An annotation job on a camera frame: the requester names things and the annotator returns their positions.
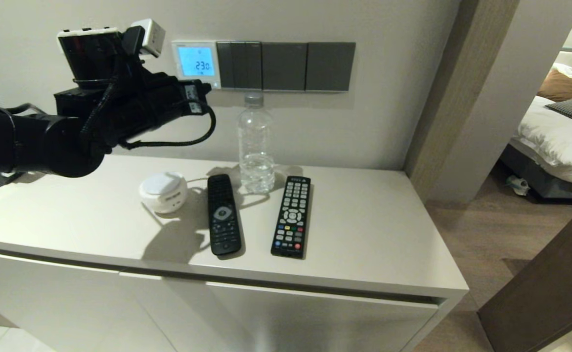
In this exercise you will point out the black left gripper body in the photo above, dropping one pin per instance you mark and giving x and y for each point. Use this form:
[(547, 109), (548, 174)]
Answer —
[(149, 105)]

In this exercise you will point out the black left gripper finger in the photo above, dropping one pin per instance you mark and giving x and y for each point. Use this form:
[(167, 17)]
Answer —
[(193, 105), (195, 89)]

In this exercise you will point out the white wall thermostat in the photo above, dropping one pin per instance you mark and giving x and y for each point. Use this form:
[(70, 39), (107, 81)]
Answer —
[(195, 61)]

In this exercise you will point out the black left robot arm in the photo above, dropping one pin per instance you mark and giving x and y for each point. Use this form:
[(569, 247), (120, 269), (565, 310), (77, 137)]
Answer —
[(22, 142)]

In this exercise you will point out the slim black remote control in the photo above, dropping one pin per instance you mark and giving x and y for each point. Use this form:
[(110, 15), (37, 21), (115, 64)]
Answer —
[(224, 220)]

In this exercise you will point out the black remote coloured buttons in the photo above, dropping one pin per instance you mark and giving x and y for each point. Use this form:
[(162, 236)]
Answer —
[(292, 220)]

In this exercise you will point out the clear plastic water bottle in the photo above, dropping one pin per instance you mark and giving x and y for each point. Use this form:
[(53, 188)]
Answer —
[(255, 146)]

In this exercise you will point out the white round smart speaker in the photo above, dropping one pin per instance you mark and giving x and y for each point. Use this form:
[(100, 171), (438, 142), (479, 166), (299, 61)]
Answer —
[(163, 193)]

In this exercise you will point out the white sideboard cabinet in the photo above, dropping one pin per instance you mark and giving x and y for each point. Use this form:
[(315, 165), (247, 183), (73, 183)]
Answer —
[(364, 234)]

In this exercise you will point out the wide white cabinet door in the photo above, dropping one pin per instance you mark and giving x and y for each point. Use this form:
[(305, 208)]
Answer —
[(46, 303)]

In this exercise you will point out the small item on floor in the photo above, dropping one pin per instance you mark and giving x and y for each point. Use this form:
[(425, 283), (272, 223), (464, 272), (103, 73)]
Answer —
[(518, 185)]

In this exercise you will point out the dark grey bed base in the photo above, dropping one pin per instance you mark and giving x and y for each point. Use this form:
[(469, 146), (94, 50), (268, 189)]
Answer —
[(535, 181)]

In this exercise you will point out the brown pillow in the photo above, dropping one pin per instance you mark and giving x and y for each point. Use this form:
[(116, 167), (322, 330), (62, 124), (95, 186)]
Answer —
[(562, 87)]

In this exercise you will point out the bed with white bedding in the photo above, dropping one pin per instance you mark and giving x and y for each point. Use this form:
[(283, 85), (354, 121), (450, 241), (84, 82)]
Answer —
[(560, 142)]

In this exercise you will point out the white pillow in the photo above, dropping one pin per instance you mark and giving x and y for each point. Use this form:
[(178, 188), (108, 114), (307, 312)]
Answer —
[(567, 71)]

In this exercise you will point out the dark wooden door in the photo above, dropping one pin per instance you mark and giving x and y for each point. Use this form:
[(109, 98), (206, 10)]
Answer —
[(550, 293)]

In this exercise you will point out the grey triple wall switch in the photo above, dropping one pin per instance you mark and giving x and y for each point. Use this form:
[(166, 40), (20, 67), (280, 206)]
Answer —
[(239, 66)]

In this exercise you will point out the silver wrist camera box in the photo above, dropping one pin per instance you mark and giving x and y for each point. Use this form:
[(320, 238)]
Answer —
[(149, 36)]

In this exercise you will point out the grey single wall switch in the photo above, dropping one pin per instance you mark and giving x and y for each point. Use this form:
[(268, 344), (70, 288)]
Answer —
[(331, 66), (284, 66)]

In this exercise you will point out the wooden door frame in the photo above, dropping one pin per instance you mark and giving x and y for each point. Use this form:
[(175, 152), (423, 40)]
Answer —
[(452, 98)]

